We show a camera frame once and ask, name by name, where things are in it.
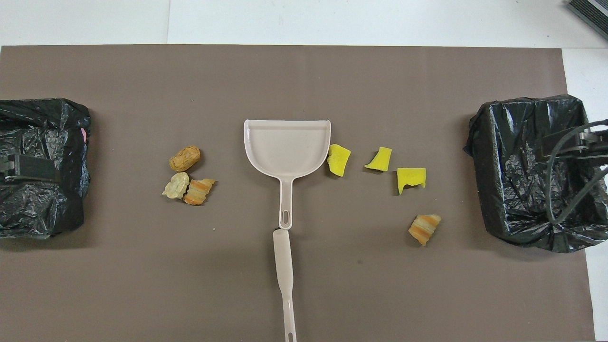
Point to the striped croissant piece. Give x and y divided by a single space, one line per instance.
424 228
199 191

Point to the beige plastic dustpan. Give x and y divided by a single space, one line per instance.
285 147

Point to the brown oval bread roll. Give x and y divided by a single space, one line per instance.
185 158

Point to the pale cream bread piece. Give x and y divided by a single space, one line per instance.
175 186

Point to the dark grey ribbed device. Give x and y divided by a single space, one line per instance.
591 12

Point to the yellow sponge piece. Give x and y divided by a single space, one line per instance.
338 160
411 177
380 160

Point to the beige hand brush black bristles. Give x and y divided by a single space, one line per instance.
283 266

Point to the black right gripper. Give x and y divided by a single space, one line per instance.
591 142

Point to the bin with black bag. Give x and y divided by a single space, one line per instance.
513 190
42 209

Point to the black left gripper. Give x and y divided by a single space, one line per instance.
5 170

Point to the brown table mat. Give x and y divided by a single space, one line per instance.
304 285

